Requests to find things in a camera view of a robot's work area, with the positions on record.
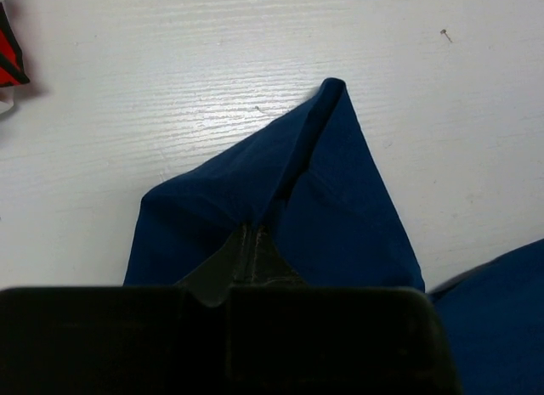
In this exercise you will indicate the red white folded t-shirt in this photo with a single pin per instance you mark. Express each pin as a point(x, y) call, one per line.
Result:
point(13, 73)

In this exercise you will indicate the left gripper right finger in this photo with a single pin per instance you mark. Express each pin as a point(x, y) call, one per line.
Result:
point(286, 337)

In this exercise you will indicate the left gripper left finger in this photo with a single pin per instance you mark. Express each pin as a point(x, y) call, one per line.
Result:
point(122, 340)

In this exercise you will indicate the blue polo t-shirt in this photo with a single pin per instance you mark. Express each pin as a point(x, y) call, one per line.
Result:
point(309, 182)

